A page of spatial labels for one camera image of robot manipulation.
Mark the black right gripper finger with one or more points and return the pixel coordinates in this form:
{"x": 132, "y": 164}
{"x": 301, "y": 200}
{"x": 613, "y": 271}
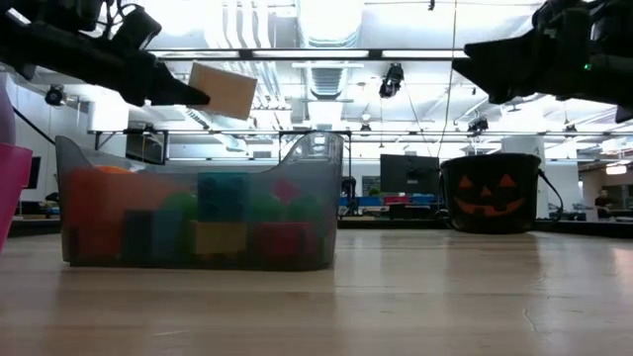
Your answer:
{"x": 504, "y": 69}

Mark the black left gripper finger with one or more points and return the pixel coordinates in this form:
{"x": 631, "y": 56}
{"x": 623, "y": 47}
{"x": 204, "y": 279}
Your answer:
{"x": 170, "y": 94}

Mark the small teal building block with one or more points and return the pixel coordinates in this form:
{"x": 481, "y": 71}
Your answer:
{"x": 158, "y": 232}
{"x": 222, "y": 195}

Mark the short green building block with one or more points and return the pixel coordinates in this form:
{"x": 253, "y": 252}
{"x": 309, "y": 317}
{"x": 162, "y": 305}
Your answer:
{"x": 179, "y": 207}

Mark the small red building block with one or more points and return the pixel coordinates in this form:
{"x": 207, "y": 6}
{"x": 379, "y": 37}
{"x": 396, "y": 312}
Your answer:
{"x": 285, "y": 190}

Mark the small yellow building block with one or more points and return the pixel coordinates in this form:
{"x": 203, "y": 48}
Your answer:
{"x": 217, "y": 238}

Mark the grey translucent plastic bin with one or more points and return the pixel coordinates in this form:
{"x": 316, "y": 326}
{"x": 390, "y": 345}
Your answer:
{"x": 316, "y": 158}

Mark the long green building block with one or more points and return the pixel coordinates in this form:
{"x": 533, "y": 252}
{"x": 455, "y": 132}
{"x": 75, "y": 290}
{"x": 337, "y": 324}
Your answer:
{"x": 287, "y": 207}

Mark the large red building block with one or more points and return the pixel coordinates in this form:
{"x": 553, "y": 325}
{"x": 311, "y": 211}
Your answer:
{"x": 284, "y": 240}

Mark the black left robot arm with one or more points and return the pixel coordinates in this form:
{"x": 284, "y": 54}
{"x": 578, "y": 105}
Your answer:
{"x": 49, "y": 44}

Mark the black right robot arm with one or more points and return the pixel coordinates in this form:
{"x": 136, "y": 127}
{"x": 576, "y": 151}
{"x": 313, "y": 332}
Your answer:
{"x": 615, "y": 59}

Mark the black pumpkin face bucket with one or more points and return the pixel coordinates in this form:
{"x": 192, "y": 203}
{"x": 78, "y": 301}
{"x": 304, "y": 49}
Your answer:
{"x": 489, "y": 198}

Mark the black computer monitor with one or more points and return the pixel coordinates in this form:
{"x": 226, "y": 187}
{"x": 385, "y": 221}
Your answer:
{"x": 409, "y": 173}

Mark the person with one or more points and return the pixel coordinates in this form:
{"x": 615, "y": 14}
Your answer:
{"x": 603, "y": 203}

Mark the pink plastic bin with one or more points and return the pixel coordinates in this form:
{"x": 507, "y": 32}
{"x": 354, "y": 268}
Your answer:
{"x": 12, "y": 188}

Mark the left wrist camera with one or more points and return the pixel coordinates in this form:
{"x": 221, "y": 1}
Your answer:
{"x": 137, "y": 27}

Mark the black overhead camera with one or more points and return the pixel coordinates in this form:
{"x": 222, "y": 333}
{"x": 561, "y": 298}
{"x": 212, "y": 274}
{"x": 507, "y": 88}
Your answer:
{"x": 391, "y": 80}

